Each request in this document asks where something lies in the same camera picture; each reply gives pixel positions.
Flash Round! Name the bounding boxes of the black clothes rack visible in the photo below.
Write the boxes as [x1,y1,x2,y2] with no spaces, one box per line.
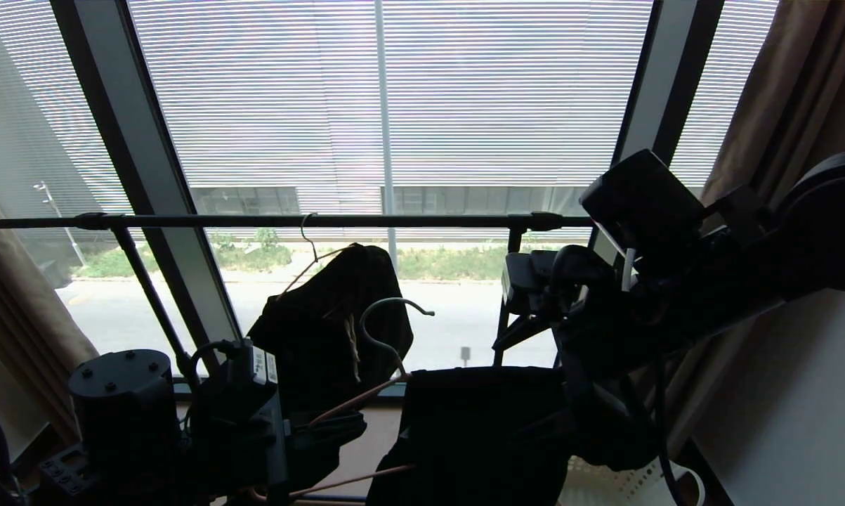
[0,211,596,505]

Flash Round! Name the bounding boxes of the black shorts with green print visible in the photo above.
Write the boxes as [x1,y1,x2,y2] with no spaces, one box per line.
[247,242,415,424]

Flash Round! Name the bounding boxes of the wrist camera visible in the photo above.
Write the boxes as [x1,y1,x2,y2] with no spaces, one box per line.
[194,341,284,422]
[580,149,709,276]

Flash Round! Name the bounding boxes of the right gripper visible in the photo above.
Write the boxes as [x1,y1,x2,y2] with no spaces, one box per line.
[499,244,617,318]

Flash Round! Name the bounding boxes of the pink clothes hanger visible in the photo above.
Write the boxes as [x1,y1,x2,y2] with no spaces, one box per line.
[280,213,357,297]
[249,297,436,504]

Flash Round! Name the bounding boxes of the white laundry basket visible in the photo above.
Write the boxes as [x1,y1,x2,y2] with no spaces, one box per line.
[559,457,707,506]

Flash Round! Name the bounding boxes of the black cable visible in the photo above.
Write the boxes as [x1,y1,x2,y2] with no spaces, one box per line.
[186,340,240,377]

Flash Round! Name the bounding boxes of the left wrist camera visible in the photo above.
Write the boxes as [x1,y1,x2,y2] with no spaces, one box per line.
[194,341,284,422]

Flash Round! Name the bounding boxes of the brown curtain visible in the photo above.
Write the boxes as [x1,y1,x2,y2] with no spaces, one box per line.
[664,0,845,458]
[0,176,101,445]

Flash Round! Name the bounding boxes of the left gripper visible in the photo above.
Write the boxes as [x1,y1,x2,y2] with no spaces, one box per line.
[189,392,295,505]

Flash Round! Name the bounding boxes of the black garment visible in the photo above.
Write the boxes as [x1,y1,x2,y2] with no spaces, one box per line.
[366,365,579,506]

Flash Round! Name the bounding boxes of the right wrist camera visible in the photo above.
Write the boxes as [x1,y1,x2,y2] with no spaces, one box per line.
[580,149,709,276]

